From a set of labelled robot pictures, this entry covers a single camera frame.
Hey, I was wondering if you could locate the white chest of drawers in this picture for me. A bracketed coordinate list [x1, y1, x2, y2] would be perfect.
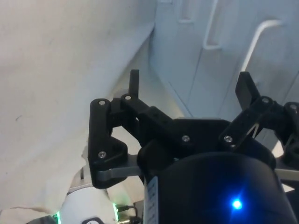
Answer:
[147, 0, 299, 159]

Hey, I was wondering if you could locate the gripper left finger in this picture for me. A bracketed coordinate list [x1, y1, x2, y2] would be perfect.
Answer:
[88, 69, 195, 189]

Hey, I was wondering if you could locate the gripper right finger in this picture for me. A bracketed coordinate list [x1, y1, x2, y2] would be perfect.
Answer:
[219, 71, 299, 164]

